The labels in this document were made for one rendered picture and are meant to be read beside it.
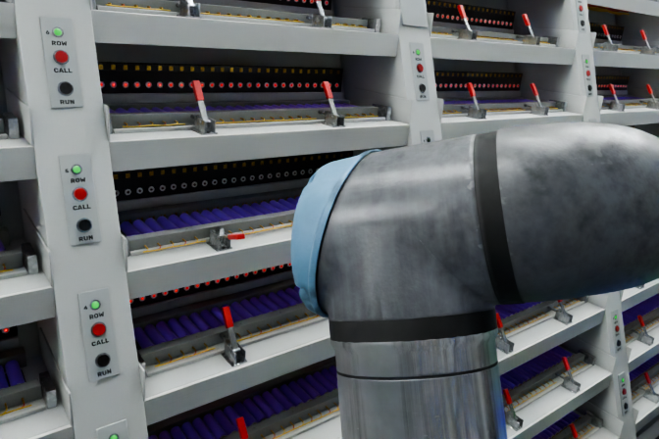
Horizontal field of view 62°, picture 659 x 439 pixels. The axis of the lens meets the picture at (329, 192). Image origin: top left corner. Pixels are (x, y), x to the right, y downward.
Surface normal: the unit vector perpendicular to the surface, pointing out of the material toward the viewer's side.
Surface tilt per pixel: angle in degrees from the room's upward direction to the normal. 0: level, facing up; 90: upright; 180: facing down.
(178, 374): 19
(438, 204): 74
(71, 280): 90
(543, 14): 90
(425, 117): 90
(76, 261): 90
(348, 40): 109
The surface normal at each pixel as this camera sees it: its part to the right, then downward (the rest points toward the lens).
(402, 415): -0.33, -0.14
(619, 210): 0.22, -0.07
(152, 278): 0.60, 0.28
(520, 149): -0.22, -0.67
